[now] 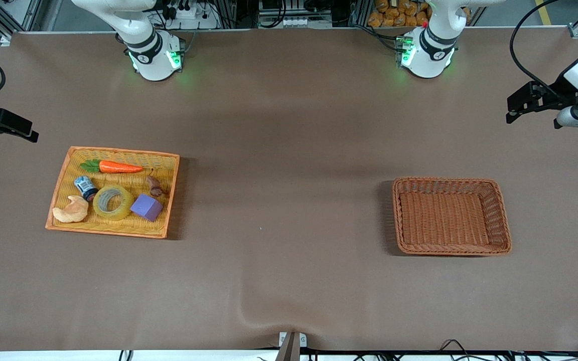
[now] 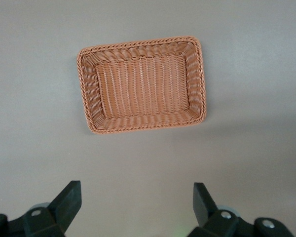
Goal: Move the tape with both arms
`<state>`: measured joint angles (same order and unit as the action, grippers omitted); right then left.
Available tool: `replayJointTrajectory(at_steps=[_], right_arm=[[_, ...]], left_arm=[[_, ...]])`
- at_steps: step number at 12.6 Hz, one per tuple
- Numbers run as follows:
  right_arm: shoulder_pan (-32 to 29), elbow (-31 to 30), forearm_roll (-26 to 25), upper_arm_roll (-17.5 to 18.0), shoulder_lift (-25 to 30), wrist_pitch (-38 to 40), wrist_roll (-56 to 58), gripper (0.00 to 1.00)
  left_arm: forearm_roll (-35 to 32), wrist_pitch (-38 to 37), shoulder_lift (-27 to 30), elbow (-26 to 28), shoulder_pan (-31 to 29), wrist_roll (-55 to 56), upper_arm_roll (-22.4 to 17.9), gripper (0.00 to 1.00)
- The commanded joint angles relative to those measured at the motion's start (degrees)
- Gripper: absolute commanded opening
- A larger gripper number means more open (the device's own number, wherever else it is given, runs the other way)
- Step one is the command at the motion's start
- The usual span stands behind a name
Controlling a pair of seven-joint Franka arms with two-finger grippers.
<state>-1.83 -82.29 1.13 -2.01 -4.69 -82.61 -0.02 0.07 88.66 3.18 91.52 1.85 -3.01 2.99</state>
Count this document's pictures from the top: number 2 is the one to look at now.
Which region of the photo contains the brown table cloth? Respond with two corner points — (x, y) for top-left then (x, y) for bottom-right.
(0, 0), (296, 237)

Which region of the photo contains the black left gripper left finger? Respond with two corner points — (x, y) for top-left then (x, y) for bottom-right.
(0, 180), (82, 237)

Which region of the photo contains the brown wicker basket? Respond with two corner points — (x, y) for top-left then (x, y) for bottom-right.
(76, 36), (208, 134)

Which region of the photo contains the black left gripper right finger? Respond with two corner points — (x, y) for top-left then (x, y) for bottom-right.
(187, 182), (295, 237)

